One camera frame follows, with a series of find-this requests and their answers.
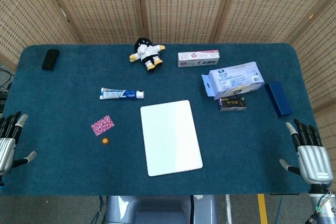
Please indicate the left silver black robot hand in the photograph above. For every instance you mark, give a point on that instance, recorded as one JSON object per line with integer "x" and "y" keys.
{"x": 6, "y": 148}

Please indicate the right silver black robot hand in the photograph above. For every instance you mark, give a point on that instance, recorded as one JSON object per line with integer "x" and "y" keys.
{"x": 313, "y": 161}

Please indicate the small orange round disc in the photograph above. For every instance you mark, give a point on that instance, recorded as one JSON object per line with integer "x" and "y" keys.
{"x": 105, "y": 140}

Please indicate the pink patterned square object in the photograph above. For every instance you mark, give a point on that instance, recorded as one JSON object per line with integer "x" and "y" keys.
{"x": 103, "y": 125}

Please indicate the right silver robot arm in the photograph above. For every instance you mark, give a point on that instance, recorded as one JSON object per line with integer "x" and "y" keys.
{"x": 326, "y": 211}

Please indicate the long dark blue box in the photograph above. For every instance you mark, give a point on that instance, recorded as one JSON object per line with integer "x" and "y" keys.
{"x": 278, "y": 99}

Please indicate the teal felt table mat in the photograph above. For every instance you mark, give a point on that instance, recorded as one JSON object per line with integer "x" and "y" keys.
{"x": 65, "y": 98}

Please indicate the black oblong case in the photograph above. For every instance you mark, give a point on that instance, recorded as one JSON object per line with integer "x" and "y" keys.
{"x": 50, "y": 60}

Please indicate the small black gold box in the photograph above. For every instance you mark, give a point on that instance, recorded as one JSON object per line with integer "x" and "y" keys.
{"x": 232, "y": 104}

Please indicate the white wipes package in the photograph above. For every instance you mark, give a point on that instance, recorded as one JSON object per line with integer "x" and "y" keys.
{"x": 233, "y": 79}

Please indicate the blue white toothpaste tube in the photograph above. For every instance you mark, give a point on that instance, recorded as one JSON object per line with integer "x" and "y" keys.
{"x": 118, "y": 94}

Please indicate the white rectangular board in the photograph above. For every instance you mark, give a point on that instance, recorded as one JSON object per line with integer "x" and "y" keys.
{"x": 170, "y": 140}

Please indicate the white pink toothpaste box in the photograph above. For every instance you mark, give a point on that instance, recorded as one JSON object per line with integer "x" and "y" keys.
{"x": 197, "y": 58}

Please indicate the grey robot torso base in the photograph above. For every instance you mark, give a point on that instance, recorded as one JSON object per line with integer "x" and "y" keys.
{"x": 157, "y": 211}

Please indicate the black white plush doll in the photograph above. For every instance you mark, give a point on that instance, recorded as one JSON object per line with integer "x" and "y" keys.
{"x": 147, "y": 54}

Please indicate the woven bamboo folding screen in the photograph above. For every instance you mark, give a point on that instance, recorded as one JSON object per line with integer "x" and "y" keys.
{"x": 183, "y": 6}

